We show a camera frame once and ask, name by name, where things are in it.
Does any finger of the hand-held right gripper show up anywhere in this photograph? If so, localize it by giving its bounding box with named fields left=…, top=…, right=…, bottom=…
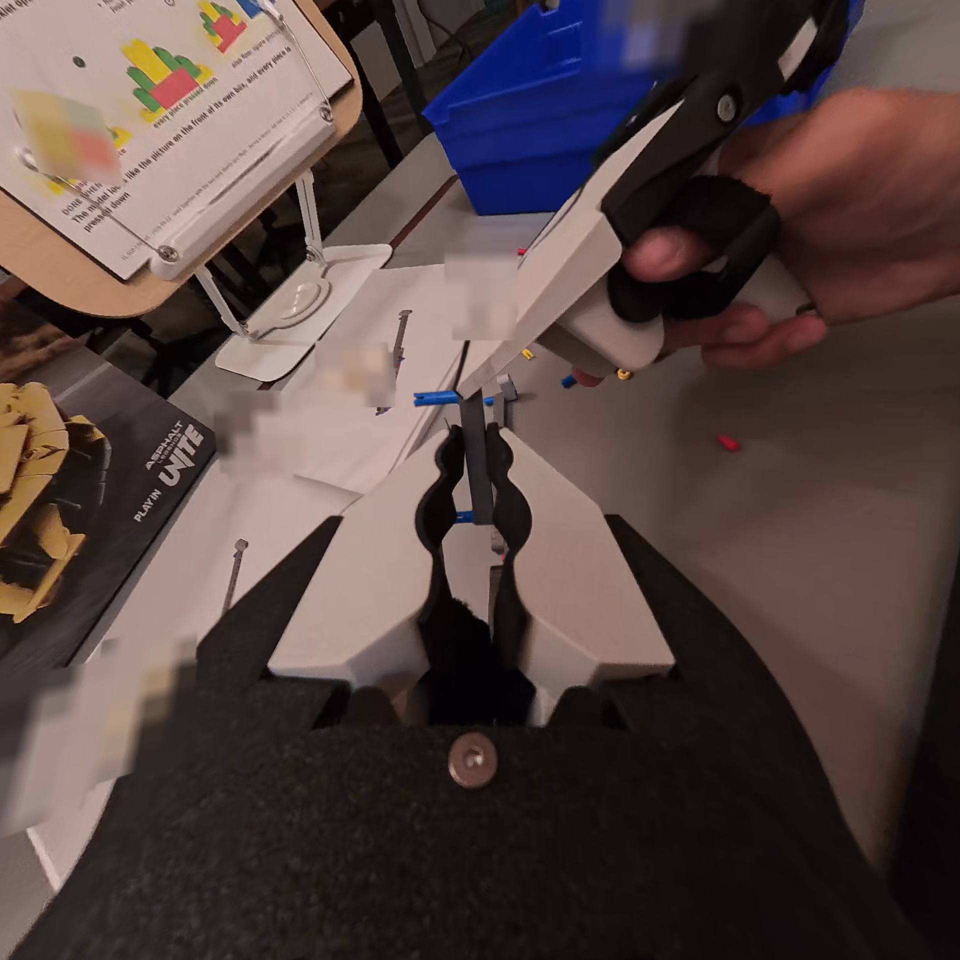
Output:
left=581, top=79, right=687, bottom=205
left=456, top=189, right=625, bottom=397

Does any person's right hand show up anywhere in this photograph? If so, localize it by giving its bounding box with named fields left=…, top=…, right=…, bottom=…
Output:
left=572, top=84, right=960, bottom=387

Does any dark grey lego beam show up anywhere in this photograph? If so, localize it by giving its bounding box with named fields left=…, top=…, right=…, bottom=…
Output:
left=412, top=373, right=520, bottom=560

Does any open instruction booklet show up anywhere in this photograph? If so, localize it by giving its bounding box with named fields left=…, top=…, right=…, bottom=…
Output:
left=26, top=258, right=545, bottom=894

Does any wooden document stand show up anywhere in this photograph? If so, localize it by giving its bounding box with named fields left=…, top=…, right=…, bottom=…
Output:
left=0, top=0, right=395, bottom=382

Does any blue plastic bin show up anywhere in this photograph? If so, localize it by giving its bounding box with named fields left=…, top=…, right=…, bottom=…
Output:
left=421, top=0, right=864, bottom=217

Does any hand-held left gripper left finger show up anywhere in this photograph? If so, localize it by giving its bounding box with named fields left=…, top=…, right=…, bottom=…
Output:
left=268, top=423, right=471, bottom=723

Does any lego set box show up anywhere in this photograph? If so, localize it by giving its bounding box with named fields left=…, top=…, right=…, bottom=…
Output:
left=0, top=296, right=219, bottom=669

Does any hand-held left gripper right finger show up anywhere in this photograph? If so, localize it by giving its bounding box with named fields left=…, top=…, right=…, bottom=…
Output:
left=484, top=423, right=677, bottom=723

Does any printed instruction sheet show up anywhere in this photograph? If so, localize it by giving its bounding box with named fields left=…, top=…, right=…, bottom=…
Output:
left=0, top=0, right=355, bottom=280

